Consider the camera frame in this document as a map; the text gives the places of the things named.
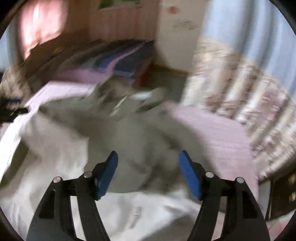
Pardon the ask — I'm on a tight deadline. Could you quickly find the dark wooden headboard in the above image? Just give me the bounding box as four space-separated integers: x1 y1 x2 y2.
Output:
23 29 90 77

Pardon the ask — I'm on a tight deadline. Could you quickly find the pink window curtain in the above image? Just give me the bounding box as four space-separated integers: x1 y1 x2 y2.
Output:
18 0 68 59

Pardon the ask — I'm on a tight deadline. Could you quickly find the floral beige curtain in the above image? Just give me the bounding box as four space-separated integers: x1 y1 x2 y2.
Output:
181 37 295 181

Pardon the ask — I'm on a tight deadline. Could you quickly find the striped blue pink blanket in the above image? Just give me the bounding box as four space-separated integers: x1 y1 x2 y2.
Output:
53 39 155 83

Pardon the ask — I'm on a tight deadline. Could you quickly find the grey and white jacket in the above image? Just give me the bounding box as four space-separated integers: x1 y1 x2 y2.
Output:
1 79 214 240

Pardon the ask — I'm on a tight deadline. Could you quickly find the light blue curtain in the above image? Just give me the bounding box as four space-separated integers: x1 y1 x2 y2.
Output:
202 0 295 96

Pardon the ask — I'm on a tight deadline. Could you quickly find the white wardrobe with stickers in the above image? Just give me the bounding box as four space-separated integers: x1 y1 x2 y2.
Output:
156 0 208 72

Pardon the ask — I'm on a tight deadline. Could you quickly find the pink bed sheet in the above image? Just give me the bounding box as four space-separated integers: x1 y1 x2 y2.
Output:
22 80 258 216

